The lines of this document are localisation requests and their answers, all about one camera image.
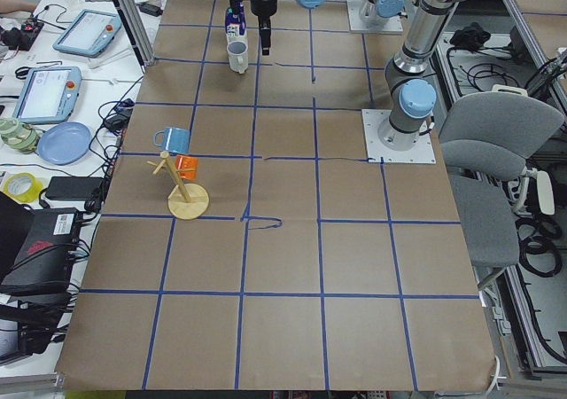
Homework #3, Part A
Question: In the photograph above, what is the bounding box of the blue white milk carton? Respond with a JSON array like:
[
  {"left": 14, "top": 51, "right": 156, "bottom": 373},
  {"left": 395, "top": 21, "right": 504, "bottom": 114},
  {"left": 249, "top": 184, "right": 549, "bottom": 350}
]
[{"left": 224, "top": 4, "right": 247, "bottom": 43}]

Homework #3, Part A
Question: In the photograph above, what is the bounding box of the white grey mug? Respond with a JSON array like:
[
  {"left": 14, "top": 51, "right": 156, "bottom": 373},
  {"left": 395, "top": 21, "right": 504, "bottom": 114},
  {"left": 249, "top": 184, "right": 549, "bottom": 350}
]
[{"left": 227, "top": 40, "right": 248, "bottom": 74}]

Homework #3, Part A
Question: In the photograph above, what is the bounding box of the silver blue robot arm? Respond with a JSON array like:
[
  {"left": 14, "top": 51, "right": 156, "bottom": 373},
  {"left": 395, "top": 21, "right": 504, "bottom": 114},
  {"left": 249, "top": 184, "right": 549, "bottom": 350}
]
[{"left": 296, "top": 0, "right": 465, "bottom": 151}]

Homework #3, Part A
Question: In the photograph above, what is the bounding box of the blue mug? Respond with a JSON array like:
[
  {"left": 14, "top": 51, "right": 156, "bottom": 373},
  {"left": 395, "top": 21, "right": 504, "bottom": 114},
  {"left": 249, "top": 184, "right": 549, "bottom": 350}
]
[{"left": 153, "top": 127, "right": 190, "bottom": 154}]

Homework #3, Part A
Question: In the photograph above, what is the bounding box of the teach pendant upper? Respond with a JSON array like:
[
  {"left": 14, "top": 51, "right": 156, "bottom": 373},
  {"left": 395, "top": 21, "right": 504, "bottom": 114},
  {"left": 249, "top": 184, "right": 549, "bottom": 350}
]
[{"left": 52, "top": 9, "right": 122, "bottom": 58}]

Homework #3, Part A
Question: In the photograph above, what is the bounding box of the teach pendant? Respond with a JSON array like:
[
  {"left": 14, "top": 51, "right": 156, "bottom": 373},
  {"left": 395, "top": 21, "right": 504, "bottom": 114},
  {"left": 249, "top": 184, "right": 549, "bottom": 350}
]
[
  {"left": 13, "top": 66, "right": 82, "bottom": 124},
  {"left": 52, "top": 9, "right": 122, "bottom": 58}
]

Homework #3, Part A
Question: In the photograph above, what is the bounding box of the orange mug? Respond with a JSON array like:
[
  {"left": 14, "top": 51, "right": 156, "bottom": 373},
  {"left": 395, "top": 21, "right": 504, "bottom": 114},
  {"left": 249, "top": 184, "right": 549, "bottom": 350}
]
[{"left": 175, "top": 154, "right": 198, "bottom": 181}]

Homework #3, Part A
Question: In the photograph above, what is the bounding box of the wooden mug tree stand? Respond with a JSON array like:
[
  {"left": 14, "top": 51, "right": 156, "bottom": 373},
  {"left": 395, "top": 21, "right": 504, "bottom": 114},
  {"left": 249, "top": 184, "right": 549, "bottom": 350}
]
[{"left": 148, "top": 151, "right": 210, "bottom": 220}]

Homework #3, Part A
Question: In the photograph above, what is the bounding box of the teach pendant lower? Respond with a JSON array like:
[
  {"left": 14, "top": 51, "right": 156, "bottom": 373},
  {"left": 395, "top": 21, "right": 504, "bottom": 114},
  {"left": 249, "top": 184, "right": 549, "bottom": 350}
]
[{"left": 13, "top": 66, "right": 82, "bottom": 124}]

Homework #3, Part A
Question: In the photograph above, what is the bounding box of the blue plate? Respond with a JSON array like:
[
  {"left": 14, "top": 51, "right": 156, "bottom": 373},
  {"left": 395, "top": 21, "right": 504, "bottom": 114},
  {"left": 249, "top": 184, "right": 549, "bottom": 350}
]
[{"left": 37, "top": 122, "right": 91, "bottom": 165}]

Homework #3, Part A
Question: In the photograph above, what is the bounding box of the grey office chair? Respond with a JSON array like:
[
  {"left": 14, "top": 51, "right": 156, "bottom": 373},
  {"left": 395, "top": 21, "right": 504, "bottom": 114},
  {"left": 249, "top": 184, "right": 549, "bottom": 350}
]
[{"left": 439, "top": 91, "right": 564, "bottom": 289}]

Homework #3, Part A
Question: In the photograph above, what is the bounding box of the black power adapter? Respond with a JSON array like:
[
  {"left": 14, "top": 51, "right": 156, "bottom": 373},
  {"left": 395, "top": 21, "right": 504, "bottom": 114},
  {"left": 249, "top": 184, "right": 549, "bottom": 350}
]
[{"left": 45, "top": 176, "right": 103, "bottom": 200}]

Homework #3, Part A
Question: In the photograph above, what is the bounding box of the green lidded jar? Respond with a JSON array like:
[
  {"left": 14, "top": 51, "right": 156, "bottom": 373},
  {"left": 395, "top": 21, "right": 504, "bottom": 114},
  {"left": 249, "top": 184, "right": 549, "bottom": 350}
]
[{"left": 1, "top": 118, "right": 40, "bottom": 153}]

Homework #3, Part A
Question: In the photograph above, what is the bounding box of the yellow tape roll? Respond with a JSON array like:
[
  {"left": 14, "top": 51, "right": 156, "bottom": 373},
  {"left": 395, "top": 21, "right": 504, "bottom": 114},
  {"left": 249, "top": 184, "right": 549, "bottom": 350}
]
[{"left": 3, "top": 173, "right": 43, "bottom": 203}]

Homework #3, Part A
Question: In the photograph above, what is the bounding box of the black computer box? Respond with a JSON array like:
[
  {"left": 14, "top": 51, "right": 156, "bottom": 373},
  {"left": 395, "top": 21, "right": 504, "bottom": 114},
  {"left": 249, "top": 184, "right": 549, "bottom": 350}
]
[{"left": 1, "top": 193, "right": 80, "bottom": 297}]

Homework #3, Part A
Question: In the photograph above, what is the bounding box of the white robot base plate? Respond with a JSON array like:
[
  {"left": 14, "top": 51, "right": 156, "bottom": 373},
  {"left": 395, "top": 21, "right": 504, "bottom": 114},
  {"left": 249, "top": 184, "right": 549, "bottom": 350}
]
[{"left": 361, "top": 109, "right": 436, "bottom": 164}]

